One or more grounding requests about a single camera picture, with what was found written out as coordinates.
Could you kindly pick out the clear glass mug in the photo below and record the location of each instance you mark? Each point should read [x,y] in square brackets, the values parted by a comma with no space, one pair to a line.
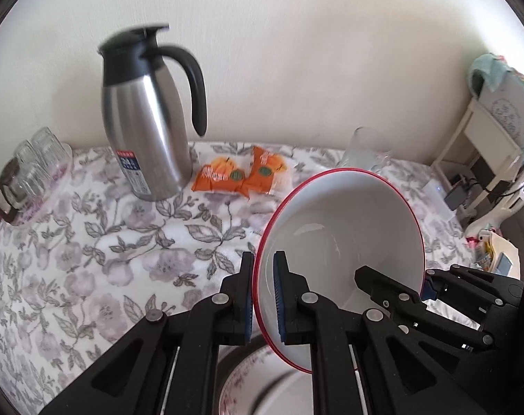
[365,151]

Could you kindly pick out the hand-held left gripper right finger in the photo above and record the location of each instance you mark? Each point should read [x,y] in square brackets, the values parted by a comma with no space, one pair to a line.
[281,298]

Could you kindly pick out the small plush toy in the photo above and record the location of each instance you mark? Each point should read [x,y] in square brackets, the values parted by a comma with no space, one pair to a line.
[473,240]

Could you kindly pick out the small clear drinking glass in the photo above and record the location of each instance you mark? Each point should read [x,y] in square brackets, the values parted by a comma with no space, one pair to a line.
[27,160]
[48,147]

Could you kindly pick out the stainless steel basin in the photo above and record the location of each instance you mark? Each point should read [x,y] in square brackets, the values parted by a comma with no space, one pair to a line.
[233,354]

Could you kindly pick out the white wooden furniture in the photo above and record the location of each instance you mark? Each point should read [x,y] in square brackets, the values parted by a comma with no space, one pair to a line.
[473,138]

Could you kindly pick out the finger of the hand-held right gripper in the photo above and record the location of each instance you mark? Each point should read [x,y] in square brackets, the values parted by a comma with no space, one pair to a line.
[387,287]
[473,289]

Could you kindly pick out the pink floral round plate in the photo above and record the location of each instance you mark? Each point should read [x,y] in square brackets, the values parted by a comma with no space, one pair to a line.
[279,393]

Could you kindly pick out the white printed box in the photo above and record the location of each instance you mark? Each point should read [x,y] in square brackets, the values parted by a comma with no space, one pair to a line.
[510,112]

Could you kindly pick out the orange snack packet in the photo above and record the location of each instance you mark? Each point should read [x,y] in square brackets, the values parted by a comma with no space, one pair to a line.
[220,175]
[268,168]

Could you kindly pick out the stainless steel thermos jug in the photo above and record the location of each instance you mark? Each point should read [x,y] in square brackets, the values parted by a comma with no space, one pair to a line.
[149,129]

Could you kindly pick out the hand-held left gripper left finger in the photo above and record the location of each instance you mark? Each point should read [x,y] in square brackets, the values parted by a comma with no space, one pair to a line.
[248,307]

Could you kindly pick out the strawberry print bowl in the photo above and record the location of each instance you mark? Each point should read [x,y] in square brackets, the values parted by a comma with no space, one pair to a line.
[352,233]

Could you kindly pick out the clear glass tray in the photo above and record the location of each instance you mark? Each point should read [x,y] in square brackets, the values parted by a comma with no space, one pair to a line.
[50,186]

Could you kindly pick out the black charger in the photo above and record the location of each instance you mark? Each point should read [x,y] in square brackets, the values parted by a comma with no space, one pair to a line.
[457,196]

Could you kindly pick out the teal cloth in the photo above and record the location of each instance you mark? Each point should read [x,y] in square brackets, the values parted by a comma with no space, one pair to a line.
[489,73]

